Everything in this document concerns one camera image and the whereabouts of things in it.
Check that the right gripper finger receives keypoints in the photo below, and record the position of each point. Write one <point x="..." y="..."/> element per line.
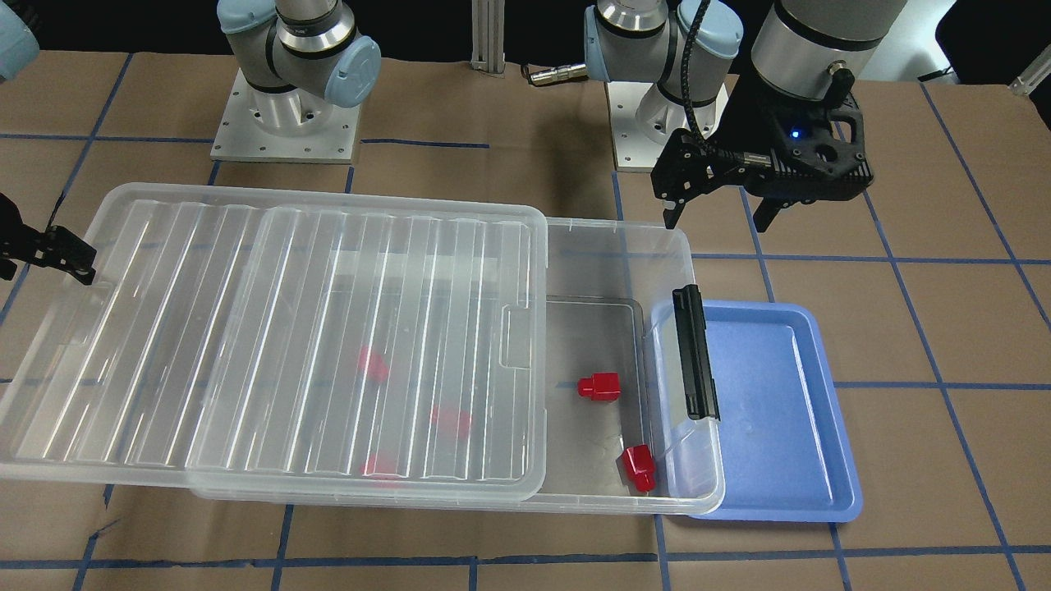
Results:
<point x="56" y="247"/>

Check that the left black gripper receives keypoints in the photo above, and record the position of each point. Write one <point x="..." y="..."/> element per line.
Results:
<point x="749" y="123"/>

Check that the clear ribbed box lid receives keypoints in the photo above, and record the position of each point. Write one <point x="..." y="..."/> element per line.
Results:
<point x="113" y="385"/>

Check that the red block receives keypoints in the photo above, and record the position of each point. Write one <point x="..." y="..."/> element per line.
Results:
<point x="600" y="387"/>
<point x="639" y="467"/>
<point x="382" y="469"/>
<point x="372" y="366"/>
<point x="448" y="422"/>

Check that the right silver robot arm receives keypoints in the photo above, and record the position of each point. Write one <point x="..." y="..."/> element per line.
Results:
<point x="304" y="70"/>

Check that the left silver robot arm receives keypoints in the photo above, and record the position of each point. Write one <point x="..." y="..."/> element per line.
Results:
<point x="687" y="50"/>

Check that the blue plastic tray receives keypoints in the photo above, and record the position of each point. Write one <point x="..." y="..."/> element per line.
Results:
<point x="778" y="450"/>

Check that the clear plastic storage box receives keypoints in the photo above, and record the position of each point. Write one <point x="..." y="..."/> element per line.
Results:
<point x="575" y="361"/>

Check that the red block under lid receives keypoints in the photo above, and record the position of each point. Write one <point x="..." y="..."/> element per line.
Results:
<point x="448" y="422"/>
<point x="382" y="469"/>
<point x="372" y="366"/>

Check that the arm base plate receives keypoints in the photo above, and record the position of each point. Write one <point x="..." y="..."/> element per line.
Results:
<point x="641" y="120"/>
<point x="294" y="127"/>

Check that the black box latch handle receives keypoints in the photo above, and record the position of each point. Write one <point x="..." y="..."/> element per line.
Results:
<point x="696" y="368"/>

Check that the aluminium frame post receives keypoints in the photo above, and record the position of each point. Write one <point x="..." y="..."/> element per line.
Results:
<point x="487" y="19"/>

